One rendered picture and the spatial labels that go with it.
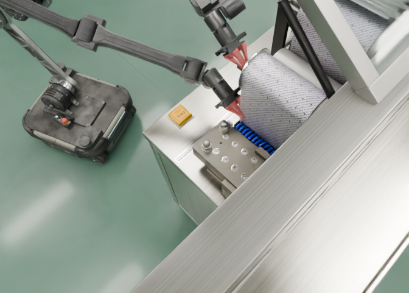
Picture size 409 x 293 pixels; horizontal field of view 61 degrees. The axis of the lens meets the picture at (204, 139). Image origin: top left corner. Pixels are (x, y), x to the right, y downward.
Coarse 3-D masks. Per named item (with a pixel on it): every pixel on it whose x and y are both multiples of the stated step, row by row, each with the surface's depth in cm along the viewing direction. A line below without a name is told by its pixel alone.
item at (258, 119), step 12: (240, 96) 113; (240, 108) 119; (252, 108) 113; (240, 120) 125; (252, 120) 118; (264, 120) 112; (276, 120) 106; (264, 132) 117; (276, 132) 111; (288, 132) 105; (276, 144) 116
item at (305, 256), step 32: (384, 160) 71; (352, 192) 68; (384, 192) 68; (320, 224) 65; (352, 224) 65; (384, 224) 65; (288, 256) 63; (320, 256) 63; (352, 256) 62; (384, 256) 62; (256, 288) 61; (288, 288) 60; (320, 288) 60; (352, 288) 60
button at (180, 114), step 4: (180, 104) 143; (176, 108) 142; (180, 108) 142; (184, 108) 142; (172, 112) 142; (176, 112) 141; (180, 112) 141; (184, 112) 141; (188, 112) 141; (172, 116) 141; (176, 116) 140; (180, 116) 140; (184, 116) 140; (188, 116) 140; (176, 120) 140; (180, 120) 139; (184, 120) 140; (180, 124) 140
